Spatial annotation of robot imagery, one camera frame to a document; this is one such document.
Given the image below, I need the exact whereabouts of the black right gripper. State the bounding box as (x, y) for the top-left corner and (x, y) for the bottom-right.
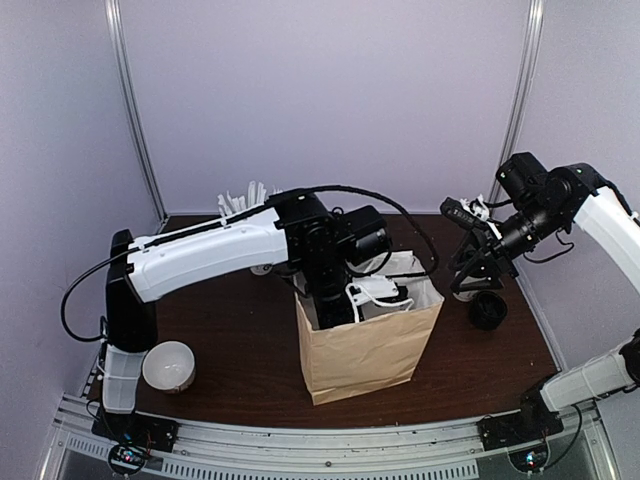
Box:
(446, 200), (567, 295)

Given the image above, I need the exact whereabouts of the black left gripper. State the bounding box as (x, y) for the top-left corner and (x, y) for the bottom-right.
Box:
(300, 259), (371, 357)

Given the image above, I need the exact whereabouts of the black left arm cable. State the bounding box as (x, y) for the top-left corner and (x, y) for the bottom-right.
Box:
(269, 184), (441, 276)

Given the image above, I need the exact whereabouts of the aluminium frame post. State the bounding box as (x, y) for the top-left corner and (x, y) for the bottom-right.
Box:
(482, 0), (545, 216)
(104, 0), (168, 224)

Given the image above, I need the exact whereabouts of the stack of black cup lids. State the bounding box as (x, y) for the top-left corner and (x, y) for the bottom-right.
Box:
(469, 291), (508, 331)

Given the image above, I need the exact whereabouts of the white paper coffee cup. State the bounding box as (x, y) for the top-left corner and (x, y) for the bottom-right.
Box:
(453, 278), (479, 303)

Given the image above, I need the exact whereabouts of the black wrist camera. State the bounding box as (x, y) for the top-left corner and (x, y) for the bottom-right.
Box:
(496, 152), (548, 203)
(344, 205), (390, 266)

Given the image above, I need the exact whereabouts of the aluminium frame post left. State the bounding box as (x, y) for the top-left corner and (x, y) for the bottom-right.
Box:
(104, 0), (168, 224)

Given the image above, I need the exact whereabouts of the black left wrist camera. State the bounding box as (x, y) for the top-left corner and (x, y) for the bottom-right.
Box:
(344, 205), (390, 266)

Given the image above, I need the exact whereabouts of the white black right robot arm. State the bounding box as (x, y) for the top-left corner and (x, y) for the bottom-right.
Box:
(440, 153), (639, 442)

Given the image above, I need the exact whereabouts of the brown paper takeout bag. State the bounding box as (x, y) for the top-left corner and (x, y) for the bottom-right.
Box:
(294, 250), (444, 405)

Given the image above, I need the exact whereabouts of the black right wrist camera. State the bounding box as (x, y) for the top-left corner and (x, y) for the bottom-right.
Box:
(496, 152), (548, 203)

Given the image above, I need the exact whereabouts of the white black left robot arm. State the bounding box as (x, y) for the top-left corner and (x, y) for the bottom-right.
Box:
(102, 189), (357, 444)

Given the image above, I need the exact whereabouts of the aluminium frame post right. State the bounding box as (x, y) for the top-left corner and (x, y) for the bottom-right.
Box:
(482, 0), (545, 216)

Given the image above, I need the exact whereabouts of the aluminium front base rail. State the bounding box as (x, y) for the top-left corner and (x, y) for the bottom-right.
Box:
(36, 395), (620, 479)

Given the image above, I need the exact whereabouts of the white round bowl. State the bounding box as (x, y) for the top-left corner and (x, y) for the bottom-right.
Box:
(142, 341), (196, 394)

